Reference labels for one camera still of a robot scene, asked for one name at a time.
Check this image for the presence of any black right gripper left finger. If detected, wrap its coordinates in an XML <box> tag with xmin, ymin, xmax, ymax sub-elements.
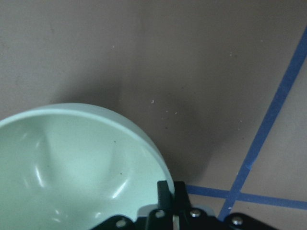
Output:
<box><xmin>146</xmin><ymin>181</ymin><xmax>173</xmax><ymax>230</ymax></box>

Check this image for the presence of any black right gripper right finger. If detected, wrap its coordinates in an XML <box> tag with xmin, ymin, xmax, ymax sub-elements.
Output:
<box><xmin>174</xmin><ymin>181</ymin><xmax>215</xmax><ymax>230</ymax></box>

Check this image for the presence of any green bowl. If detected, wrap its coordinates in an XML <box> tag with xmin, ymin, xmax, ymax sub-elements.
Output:
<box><xmin>0</xmin><ymin>103</ymin><xmax>174</xmax><ymax>230</ymax></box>

